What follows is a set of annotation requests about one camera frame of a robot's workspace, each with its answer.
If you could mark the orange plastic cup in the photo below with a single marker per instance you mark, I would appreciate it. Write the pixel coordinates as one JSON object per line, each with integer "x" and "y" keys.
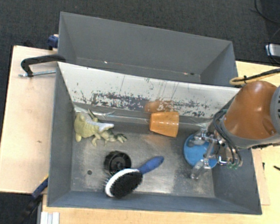
{"x": 165, "y": 124}

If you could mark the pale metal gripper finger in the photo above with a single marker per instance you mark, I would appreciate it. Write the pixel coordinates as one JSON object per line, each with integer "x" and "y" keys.
{"x": 207, "y": 165}
{"x": 196, "y": 171}

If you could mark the black round cap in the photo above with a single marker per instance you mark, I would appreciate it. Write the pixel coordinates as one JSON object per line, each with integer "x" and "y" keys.
{"x": 116, "y": 162}

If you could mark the grey metal bin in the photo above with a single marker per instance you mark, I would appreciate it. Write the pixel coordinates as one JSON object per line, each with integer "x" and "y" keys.
{"x": 142, "y": 49}

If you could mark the green toy dinosaur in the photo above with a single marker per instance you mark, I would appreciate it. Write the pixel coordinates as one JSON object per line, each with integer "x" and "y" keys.
{"x": 86, "y": 128}

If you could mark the blue round lid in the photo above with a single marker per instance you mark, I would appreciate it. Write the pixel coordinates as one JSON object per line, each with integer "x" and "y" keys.
{"x": 194, "y": 152}

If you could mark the small black screw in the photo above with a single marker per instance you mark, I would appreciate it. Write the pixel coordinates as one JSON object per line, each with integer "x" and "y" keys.
{"x": 277, "y": 168}

